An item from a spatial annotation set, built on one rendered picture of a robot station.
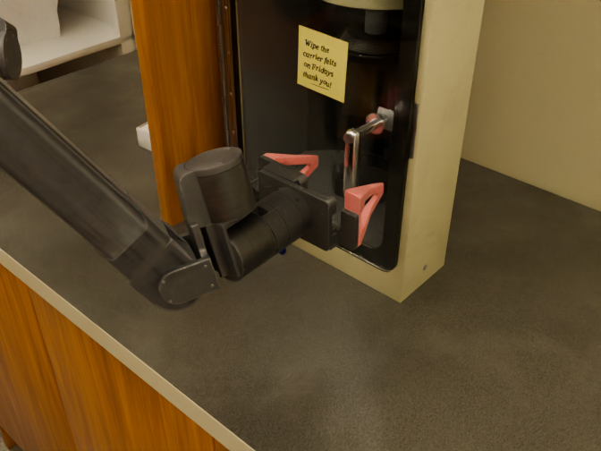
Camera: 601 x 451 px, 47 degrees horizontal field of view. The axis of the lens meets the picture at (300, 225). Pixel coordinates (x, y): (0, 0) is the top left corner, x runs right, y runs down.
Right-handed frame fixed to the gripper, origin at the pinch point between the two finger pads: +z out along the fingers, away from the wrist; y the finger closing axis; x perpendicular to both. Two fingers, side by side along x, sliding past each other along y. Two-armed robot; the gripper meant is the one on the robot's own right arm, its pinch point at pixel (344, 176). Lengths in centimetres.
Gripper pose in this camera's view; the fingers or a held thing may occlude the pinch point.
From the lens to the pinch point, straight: 81.5
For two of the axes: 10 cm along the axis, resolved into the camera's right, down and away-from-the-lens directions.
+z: 6.6, -4.6, 6.0
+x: 0.2, 8.1, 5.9
